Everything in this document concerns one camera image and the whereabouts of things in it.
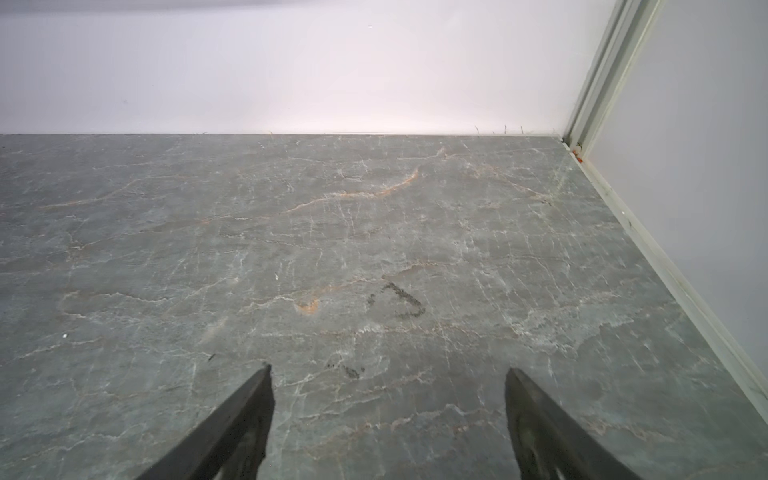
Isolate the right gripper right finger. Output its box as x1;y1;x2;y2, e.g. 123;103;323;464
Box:
505;368;639;479

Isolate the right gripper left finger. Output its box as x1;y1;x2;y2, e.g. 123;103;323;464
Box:
139;364;275;479

